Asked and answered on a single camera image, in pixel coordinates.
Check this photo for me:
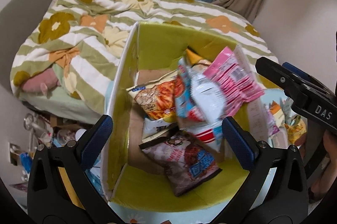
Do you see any yellow chips bag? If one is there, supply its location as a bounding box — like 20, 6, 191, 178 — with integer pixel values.
284, 114, 307, 144

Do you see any orange fries snack bag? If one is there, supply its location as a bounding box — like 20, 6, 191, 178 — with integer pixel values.
126, 71, 177, 123

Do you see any orange cream snack bag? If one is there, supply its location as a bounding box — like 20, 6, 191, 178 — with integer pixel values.
185, 47, 211, 73

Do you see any grey headboard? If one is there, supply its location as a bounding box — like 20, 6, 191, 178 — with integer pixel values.
1, 0, 52, 93

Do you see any pink pillow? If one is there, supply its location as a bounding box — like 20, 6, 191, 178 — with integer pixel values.
21, 68, 60, 96

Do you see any person's right hand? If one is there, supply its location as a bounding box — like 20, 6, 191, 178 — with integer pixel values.
309, 130, 337, 201

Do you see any grey maroon snack bag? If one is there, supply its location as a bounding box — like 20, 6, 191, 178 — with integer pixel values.
139, 128, 222, 197

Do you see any blue white snack bag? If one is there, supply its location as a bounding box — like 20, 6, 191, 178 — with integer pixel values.
174, 57, 227, 153

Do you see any striped floral blanket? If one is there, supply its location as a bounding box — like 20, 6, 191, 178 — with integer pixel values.
10, 0, 274, 124

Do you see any pink snack bag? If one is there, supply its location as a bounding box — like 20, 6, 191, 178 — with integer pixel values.
203, 47, 264, 116

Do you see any light blue daisy cloth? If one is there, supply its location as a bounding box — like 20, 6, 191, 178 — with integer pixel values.
98, 88, 296, 223

